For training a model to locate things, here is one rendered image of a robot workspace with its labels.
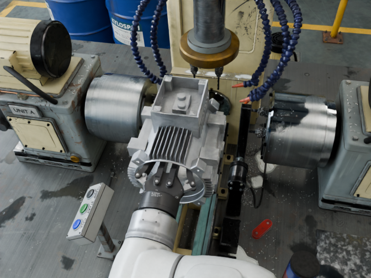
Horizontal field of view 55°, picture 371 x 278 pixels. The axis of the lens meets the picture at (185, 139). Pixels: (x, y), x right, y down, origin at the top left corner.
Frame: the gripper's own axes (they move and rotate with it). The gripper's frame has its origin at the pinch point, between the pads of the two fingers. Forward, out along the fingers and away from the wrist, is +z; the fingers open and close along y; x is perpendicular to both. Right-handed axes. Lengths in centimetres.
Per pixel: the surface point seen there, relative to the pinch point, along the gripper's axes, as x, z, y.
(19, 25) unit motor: 5, 36, 60
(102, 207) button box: 30.3, -9.4, 22.8
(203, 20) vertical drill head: -1.8, 35.6, 0.7
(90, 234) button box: 28.9, -18.0, 23.1
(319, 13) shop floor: 169, 277, -70
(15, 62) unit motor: 12, 25, 59
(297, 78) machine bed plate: 67, 85, -36
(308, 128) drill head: 26.3, 24.8, -32.9
